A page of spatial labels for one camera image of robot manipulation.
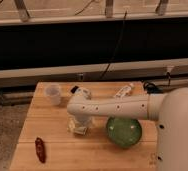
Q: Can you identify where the translucent ceramic cup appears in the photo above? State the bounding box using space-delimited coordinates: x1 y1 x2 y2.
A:
44 84 61 105

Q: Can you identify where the dark red chili pepper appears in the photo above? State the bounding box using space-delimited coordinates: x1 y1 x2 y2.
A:
35 137 46 163

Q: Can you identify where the green bowl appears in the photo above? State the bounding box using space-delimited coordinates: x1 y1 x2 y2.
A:
106 117 142 149

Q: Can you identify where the white sponge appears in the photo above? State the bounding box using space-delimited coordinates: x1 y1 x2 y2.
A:
68 115 92 135

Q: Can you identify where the black cable at table side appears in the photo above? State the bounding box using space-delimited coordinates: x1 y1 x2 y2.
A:
142 72 172 95

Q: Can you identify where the black hanging cable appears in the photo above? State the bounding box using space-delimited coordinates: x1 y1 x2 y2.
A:
99 10 128 80

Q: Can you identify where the white plastic bottle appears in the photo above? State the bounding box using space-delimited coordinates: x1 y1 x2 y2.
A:
114 83 134 98

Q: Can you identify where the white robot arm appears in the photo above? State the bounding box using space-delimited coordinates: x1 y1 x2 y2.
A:
67 87 188 171

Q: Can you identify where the black rectangular block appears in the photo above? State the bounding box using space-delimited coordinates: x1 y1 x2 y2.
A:
70 86 79 94

